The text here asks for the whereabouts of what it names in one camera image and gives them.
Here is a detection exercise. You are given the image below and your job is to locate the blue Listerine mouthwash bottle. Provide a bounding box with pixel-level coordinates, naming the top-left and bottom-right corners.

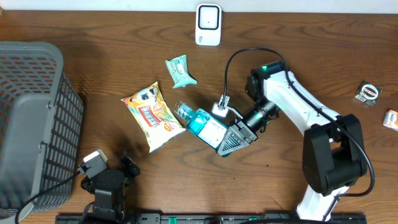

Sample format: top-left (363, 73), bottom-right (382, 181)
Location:
top-left (175, 101), bottom-right (228, 152)

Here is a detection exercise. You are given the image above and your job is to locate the orange snack bag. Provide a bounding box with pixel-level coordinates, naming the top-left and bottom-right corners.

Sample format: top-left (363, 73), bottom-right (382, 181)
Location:
top-left (121, 82), bottom-right (186, 154)

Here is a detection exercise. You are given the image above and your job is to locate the green wet wipes pack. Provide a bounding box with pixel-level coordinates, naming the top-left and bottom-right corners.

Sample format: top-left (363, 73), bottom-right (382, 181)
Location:
top-left (165, 55), bottom-right (197, 88)

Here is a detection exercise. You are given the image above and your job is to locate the green round-logo packet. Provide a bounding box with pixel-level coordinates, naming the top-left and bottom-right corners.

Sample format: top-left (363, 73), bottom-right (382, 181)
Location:
top-left (354, 81), bottom-right (382, 106)

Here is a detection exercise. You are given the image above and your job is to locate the small orange tissue pack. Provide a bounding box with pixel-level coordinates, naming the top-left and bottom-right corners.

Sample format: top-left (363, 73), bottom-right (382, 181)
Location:
top-left (382, 110), bottom-right (398, 131)

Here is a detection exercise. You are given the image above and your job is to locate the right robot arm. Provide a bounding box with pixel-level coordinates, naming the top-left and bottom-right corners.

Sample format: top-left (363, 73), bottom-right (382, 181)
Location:
top-left (216, 61), bottom-right (368, 221)

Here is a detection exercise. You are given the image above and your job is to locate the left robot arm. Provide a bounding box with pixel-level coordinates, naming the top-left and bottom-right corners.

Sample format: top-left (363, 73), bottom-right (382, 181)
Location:
top-left (78, 149), bottom-right (141, 223)

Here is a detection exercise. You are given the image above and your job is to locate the white barcode scanner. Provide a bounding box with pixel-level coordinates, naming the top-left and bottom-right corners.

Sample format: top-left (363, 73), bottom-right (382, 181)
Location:
top-left (195, 3), bottom-right (222, 46)

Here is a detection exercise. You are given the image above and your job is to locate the grey plastic mesh basket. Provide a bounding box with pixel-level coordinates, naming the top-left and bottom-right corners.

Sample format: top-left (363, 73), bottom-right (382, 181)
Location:
top-left (1, 41), bottom-right (84, 223)

